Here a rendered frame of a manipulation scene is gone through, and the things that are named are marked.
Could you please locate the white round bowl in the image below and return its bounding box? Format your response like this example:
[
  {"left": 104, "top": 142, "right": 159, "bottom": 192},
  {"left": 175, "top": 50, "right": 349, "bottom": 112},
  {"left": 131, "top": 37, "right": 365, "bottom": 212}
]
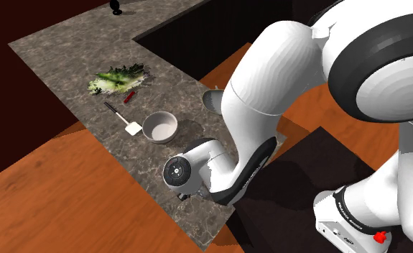
[{"left": 141, "top": 111, "right": 179, "bottom": 144}]

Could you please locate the dark robot stand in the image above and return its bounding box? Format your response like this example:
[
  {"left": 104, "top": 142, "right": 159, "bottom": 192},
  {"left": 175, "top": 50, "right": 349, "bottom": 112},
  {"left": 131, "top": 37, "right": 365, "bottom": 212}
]
[{"left": 226, "top": 126, "right": 413, "bottom": 253}]

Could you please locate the green lettuce leaf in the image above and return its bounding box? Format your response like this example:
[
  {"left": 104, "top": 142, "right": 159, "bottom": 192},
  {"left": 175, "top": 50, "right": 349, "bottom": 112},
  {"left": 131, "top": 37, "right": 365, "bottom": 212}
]
[{"left": 87, "top": 63, "right": 152, "bottom": 96}]

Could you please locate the black round-footed object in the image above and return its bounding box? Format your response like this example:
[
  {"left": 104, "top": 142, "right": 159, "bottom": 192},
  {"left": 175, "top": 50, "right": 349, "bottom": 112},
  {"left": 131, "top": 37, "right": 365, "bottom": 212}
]
[{"left": 109, "top": 0, "right": 124, "bottom": 16}]

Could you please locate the white spatula with black handle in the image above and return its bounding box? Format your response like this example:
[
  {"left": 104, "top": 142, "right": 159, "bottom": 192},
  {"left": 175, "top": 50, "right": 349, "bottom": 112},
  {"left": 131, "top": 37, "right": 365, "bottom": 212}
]
[{"left": 103, "top": 101, "right": 143, "bottom": 137}]

